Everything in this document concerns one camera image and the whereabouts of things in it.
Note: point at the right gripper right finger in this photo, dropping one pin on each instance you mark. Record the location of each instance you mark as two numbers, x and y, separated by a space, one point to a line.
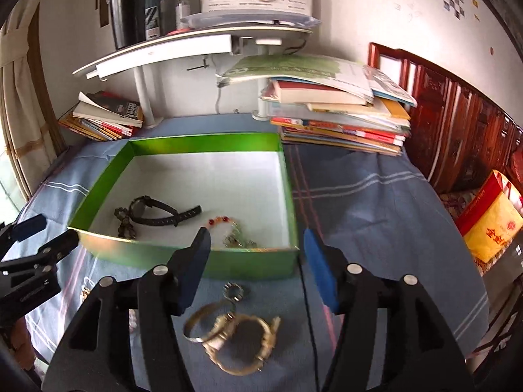
392 337

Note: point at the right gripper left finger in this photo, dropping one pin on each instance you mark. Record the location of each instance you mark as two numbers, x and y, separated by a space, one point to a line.
94 354

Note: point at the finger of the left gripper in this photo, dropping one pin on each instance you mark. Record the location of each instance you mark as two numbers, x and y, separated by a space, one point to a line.
19 232
48 254

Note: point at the black wrist watch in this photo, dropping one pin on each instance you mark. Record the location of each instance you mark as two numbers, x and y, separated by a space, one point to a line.
145 210

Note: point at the silver bangle with charms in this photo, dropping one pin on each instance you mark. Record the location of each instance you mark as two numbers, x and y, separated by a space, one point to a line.
236 239

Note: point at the person's left hand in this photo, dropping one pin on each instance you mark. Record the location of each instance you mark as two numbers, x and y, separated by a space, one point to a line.
22 348

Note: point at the green cardboard box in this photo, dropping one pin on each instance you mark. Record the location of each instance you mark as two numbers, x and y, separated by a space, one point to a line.
236 177

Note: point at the beige curtain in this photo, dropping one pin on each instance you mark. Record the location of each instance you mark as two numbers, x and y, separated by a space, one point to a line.
29 125

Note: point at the left book stack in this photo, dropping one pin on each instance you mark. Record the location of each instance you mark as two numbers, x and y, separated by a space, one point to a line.
103 117

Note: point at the book stack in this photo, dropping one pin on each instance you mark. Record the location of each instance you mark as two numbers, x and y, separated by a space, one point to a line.
326 100
103 117

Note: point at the red yellow gift bag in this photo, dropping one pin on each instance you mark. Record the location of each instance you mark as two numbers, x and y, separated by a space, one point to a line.
493 218

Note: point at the red wooden headboard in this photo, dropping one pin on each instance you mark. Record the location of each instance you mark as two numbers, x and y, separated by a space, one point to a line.
458 135

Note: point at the black thermos bottle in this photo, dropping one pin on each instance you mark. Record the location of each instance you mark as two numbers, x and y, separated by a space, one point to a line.
127 21

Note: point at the right book stack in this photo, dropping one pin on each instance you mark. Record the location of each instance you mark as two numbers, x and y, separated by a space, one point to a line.
326 100

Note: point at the small white bottle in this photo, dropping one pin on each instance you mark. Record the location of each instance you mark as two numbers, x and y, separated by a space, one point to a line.
183 10

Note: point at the dark box on shelf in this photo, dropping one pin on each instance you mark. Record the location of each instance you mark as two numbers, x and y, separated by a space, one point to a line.
160 18

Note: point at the white desk lamp shelf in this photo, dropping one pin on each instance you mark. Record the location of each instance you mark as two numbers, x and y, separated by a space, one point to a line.
194 43

